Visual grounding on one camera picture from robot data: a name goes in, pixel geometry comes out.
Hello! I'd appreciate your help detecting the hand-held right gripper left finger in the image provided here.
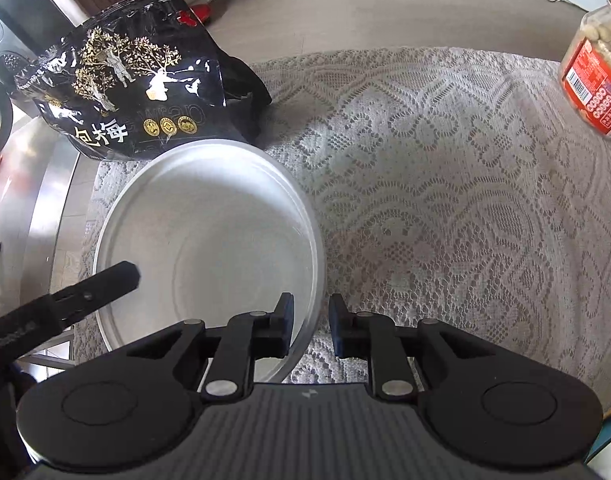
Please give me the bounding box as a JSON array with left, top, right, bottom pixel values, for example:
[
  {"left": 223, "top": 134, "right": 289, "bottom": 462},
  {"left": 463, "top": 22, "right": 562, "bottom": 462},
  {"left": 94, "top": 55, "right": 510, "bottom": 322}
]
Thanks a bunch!
[{"left": 128, "top": 291, "right": 295, "bottom": 403}]

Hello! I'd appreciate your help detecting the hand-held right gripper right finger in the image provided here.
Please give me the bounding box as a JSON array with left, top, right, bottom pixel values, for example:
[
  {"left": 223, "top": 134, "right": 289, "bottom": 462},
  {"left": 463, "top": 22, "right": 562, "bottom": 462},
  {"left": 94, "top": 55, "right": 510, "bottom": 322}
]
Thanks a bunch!
[{"left": 329, "top": 292, "right": 483, "bottom": 402}]

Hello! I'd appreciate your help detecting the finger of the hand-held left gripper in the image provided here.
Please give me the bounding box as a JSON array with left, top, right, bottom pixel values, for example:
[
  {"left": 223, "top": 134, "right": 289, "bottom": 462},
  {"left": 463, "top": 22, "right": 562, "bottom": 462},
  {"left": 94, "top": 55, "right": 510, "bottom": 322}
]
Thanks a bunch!
[{"left": 48, "top": 261, "right": 141, "bottom": 331}]

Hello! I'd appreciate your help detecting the white bowl with orange logo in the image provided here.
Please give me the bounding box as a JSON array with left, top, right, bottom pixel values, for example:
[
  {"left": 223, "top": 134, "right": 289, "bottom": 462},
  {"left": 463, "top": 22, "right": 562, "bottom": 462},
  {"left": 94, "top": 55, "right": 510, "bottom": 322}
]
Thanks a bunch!
[{"left": 94, "top": 141, "right": 327, "bottom": 385}]

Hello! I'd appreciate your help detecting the white lace tablecloth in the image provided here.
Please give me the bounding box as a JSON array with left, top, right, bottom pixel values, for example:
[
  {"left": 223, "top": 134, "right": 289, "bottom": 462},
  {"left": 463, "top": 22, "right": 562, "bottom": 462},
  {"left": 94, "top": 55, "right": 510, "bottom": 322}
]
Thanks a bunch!
[{"left": 72, "top": 46, "right": 611, "bottom": 411}]

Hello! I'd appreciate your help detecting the black snack bag gold print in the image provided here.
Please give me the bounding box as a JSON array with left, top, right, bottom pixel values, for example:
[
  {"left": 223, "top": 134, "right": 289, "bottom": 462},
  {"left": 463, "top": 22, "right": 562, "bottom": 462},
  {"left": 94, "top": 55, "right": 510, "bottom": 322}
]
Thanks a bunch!
[{"left": 12, "top": 0, "right": 273, "bottom": 162}]

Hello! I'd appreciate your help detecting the grey speaker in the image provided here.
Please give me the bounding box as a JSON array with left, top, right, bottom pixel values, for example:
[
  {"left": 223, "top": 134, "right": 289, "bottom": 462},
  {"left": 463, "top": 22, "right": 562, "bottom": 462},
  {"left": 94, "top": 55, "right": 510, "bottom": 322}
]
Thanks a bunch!
[{"left": 0, "top": 2, "right": 41, "bottom": 86}]

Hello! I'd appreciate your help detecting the plastic jar with red label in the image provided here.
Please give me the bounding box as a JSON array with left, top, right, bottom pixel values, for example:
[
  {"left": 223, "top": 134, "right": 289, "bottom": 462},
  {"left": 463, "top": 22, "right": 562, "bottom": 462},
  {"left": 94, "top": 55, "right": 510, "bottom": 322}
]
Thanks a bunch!
[{"left": 559, "top": 0, "right": 611, "bottom": 143}]

